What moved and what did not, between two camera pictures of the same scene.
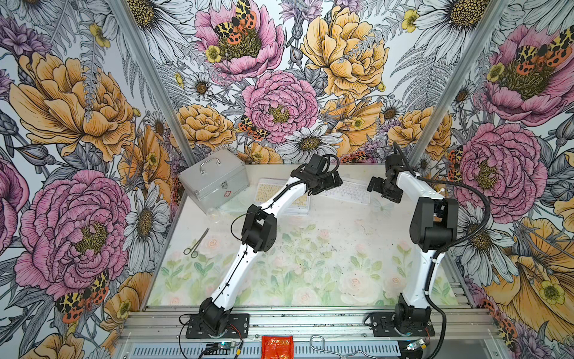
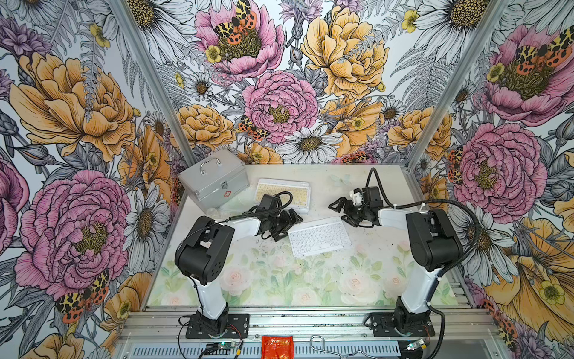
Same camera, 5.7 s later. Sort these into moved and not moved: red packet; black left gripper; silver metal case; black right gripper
Moved: black left gripper; black right gripper
Not moved: red packet; silver metal case
